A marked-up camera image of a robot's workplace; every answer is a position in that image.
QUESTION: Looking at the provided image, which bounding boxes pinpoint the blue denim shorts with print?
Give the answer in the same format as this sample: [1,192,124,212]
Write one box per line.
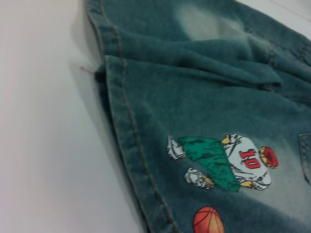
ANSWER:
[80,0,311,233]

